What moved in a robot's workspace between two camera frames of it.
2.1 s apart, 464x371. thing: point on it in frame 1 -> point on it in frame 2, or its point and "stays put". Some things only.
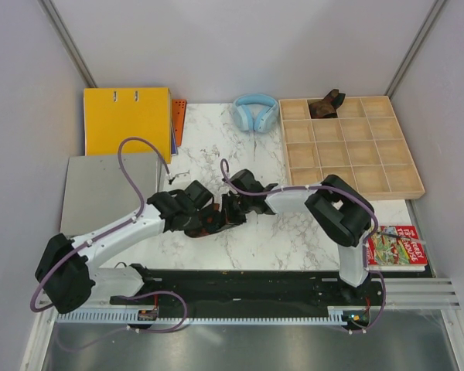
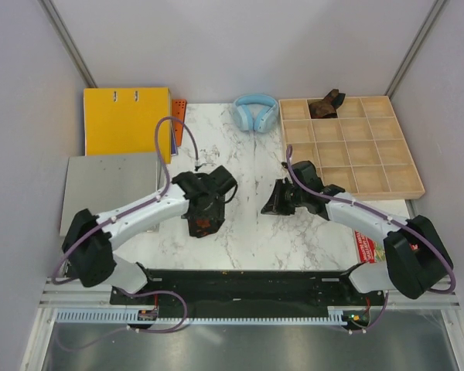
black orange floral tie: x=211 y=220 stays put
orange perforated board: x=179 y=109 stays put
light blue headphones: x=254 y=112 stays put
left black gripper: x=193 y=224 -> x=220 y=199
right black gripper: x=232 y=219 -> x=274 y=205
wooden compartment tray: x=363 y=147 stays put
